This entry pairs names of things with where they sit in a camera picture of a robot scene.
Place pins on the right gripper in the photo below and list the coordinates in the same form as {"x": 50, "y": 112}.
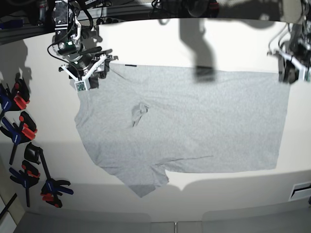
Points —
{"x": 95, "y": 51}

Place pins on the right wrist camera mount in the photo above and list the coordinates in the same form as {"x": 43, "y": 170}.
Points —
{"x": 85, "y": 70}

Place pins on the lower left blue clamp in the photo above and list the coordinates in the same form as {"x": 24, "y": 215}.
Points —
{"x": 27, "y": 178}

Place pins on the top blue red clamp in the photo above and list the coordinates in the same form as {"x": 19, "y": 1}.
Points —
{"x": 15, "y": 99}

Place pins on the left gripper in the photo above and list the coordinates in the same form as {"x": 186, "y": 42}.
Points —
{"x": 305, "y": 55}

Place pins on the black power strip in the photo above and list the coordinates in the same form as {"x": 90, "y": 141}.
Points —
{"x": 106, "y": 20}

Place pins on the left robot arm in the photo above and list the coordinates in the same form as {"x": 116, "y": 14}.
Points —
{"x": 294, "y": 48}

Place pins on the blue red clamp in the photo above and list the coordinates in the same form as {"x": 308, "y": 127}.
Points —
{"x": 15, "y": 99}
{"x": 19, "y": 134}

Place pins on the black strip at edge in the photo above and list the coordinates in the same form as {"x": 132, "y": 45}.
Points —
{"x": 8, "y": 205}

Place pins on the grey T-shirt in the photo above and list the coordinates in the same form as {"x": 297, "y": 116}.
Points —
{"x": 143, "y": 121}

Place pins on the long black bar clamp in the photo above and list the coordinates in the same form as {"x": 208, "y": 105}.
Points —
{"x": 52, "y": 189}

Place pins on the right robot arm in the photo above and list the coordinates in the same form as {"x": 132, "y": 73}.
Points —
{"x": 74, "y": 29}

